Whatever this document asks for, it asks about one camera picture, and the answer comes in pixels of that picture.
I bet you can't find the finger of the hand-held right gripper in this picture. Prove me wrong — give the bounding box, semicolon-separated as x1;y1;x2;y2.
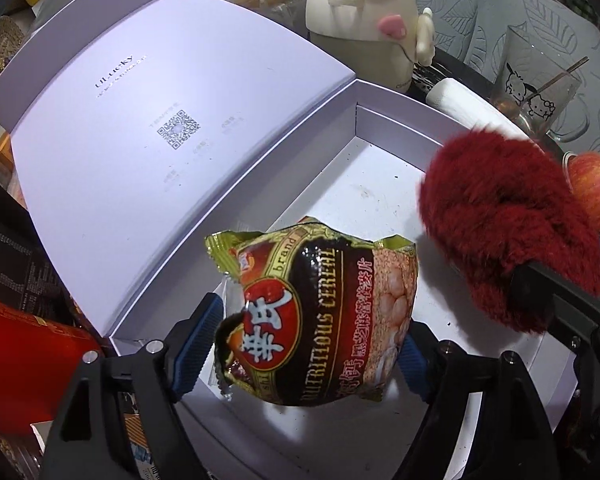
510;259;600;456

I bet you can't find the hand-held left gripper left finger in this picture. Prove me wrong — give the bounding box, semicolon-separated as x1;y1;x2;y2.
40;292;226;480

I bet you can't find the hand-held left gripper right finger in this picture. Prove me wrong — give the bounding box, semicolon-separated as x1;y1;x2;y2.
395;320;568;480

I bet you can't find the cereal packet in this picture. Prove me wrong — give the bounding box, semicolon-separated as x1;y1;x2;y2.
204;216;418;407

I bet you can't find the red fluffy scrunchie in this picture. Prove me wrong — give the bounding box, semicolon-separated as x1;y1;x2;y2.
417;129;600;335

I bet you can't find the lavender gift box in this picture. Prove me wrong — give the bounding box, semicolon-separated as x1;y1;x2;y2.
0;0;581;480

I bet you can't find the red plastic container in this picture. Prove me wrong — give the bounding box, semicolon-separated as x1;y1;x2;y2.
0;295;103;426

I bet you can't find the glass mug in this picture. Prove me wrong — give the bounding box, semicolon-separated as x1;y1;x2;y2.
490;25;592;143

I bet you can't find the black printed package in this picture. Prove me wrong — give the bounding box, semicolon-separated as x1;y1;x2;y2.
0;210;76;321

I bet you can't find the white paper roll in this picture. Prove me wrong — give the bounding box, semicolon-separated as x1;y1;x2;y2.
426;78;531;141

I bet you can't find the white ceramic figurine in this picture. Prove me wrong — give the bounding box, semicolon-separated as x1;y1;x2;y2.
305;0;436;95

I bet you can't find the woven straw fan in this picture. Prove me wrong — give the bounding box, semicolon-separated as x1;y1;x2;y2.
0;15;26;81

